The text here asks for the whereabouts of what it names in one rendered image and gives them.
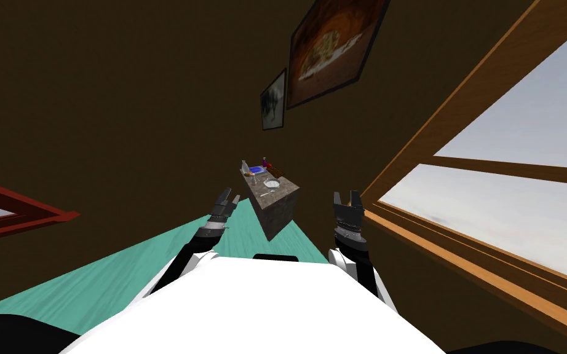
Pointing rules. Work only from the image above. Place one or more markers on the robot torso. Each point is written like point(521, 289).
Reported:
point(264, 309)

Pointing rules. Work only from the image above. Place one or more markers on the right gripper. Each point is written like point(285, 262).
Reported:
point(349, 217)

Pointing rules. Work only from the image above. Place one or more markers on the grey stone table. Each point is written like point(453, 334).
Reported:
point(277, 211)

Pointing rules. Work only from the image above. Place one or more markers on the small grey framed picture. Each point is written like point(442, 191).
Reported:
point(273, 101)

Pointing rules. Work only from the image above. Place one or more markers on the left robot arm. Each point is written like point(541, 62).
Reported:
point(185, 256)

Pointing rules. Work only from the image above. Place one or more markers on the white bowl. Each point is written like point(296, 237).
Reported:
point(271, 184)

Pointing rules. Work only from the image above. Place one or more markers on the blue plate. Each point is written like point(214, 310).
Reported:
point(256, 170)

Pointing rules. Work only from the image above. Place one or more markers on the large orange framed picture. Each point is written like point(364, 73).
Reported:
point(330, 46)

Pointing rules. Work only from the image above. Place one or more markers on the red frame window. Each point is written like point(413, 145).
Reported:
point(13, 209)

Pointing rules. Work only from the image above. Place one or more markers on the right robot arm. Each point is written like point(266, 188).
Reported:
point(357, 255)

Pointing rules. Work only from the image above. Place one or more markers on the light wooden frame window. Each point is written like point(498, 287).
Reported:
point(510, 162)

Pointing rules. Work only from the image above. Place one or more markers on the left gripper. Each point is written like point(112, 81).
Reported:
point(222, 214)

